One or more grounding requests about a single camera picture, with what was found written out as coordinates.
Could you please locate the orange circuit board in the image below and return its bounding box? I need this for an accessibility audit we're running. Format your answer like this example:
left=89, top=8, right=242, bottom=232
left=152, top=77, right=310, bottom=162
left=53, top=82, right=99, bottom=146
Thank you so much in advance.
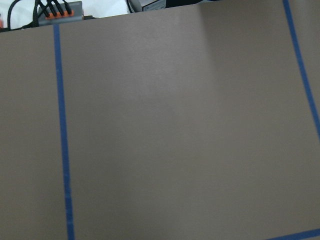
left=37, top=0, right=84, bottom=26

